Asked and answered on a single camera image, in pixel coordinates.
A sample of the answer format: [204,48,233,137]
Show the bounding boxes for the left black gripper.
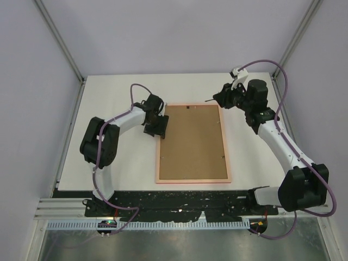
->
[145,113,169,138]

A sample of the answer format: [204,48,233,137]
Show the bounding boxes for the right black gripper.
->
[213,79,252,112]

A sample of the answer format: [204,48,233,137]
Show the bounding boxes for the pink wooden photo frame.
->
[154,102,233,185]

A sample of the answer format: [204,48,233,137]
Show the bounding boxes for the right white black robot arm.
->
[213,79,329,214]

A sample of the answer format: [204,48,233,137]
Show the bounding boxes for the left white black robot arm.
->
[79,94,169,216]

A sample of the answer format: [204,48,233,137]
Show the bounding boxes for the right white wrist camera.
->
[229,67,248,89]

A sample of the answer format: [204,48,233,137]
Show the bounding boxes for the brown frame backing board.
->
[158,105,228,180]

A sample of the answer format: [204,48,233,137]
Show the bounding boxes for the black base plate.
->
[53,190,278,223]

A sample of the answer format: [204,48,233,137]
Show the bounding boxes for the white slotted cable duct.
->
[47,219,250,231]

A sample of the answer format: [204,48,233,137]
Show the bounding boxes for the right aluminium corner post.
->
[279,0,324,69]

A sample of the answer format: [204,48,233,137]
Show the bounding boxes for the aluminium corner post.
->
[33,0,84,84]
[279,0,324,69]

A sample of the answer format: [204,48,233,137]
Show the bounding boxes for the left aluminium corner post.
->
[33,0,84,84]

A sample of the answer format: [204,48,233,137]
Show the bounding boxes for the aluminium front rail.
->
[34,195,332,220]

